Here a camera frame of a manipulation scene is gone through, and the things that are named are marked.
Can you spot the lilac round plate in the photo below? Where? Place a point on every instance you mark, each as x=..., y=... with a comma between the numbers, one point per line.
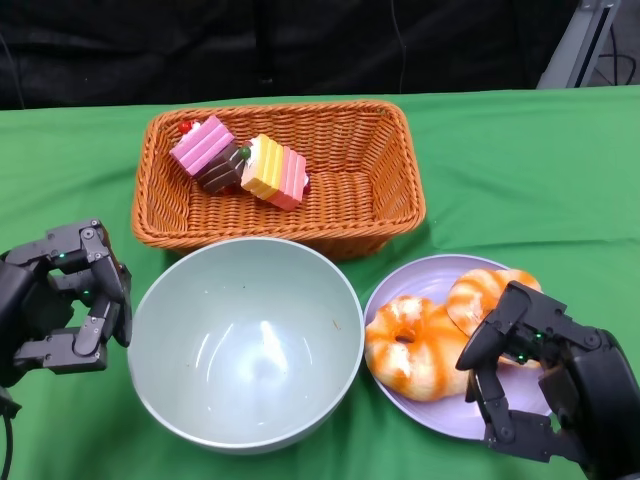
x=425, y=280

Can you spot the magenta pink cake slice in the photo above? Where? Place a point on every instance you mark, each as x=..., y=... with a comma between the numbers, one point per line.
x=200, y=145

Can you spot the brown chocolate cake slice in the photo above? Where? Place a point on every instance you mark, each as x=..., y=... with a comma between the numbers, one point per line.
x=220, y=172

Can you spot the grey metal stand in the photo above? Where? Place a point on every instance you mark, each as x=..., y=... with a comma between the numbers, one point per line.
x=575, y=45

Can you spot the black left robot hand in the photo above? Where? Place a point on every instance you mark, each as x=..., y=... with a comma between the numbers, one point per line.
x=30, y=310

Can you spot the orange wicker basket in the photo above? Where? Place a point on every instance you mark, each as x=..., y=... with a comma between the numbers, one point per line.
x=350, y=210

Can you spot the grey-green bowl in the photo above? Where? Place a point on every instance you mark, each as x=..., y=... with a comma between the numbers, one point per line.
x=245, y=345

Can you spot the black backdrop curtain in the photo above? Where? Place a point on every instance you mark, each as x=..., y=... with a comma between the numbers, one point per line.
x=150, y=50

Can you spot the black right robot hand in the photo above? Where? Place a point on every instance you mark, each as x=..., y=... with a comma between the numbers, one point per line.
x=585, y=380

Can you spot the yellow cake slice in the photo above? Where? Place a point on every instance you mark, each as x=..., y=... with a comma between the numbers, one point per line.
x=262, y=167

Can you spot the green tablecloth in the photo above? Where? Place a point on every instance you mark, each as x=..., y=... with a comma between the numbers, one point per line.
x=500, y=175

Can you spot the salmon pink cake slice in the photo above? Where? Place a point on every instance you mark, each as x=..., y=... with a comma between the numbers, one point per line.
x=290, y=180

